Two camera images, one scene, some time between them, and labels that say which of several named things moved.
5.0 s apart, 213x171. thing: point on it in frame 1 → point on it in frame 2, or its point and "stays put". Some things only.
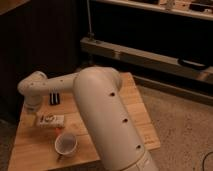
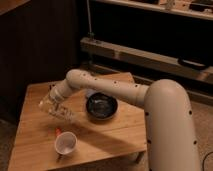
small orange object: (58, 130) stays put
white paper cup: (65, 144) stays put
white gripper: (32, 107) → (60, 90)
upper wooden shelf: (196, 8) stays put
